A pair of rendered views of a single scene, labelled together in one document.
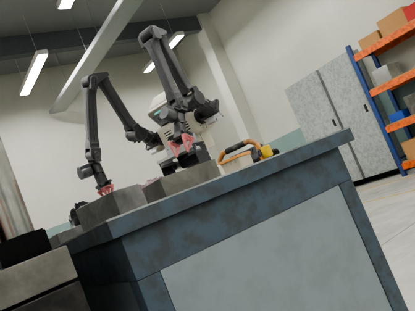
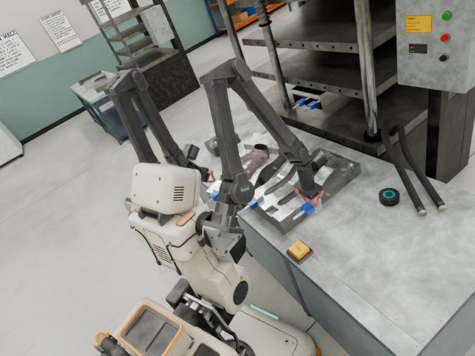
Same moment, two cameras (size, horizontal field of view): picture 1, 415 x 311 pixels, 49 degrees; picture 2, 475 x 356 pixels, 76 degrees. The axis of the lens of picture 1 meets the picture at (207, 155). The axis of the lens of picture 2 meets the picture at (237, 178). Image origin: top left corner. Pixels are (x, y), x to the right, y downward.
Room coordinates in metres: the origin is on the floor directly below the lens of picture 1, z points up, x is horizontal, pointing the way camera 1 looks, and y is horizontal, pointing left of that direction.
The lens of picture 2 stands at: (3.26, 0.51, 1.85)
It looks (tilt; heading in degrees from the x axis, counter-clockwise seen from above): 35 degrees down; 193
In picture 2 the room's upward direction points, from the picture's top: 24 degrees counter-clockwise
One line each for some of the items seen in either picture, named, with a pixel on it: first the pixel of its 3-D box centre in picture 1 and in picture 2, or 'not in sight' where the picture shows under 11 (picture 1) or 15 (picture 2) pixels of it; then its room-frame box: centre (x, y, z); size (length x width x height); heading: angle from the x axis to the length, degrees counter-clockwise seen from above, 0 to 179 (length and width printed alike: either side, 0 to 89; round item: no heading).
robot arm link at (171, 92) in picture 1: (163, 71); (155, 123); (2.13, 0.04, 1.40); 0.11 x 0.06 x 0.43; 55
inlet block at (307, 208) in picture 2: not in sight; (305, 210); (2.35, 0.52, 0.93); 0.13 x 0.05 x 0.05; 122
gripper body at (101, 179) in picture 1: (101, 179); (307, 182); (2.33, 0.55, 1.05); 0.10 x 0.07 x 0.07; 32
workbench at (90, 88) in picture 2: not in sight; (108, 102); (-1.97, -2.25, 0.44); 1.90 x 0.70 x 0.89; 35
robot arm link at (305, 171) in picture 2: (96, 169); (305, 169); (2.33, 0.56, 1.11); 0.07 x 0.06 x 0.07; 131
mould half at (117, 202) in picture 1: (148, 197); (249, 167); (1.84, 0.29, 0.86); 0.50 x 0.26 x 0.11; 139
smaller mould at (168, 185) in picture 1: (181, 184); (222, 142); (1.42, 0.11, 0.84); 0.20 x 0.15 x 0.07; 121
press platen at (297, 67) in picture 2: not in sight; (338, 57); (1.11, 1.03, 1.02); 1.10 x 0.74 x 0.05; 31
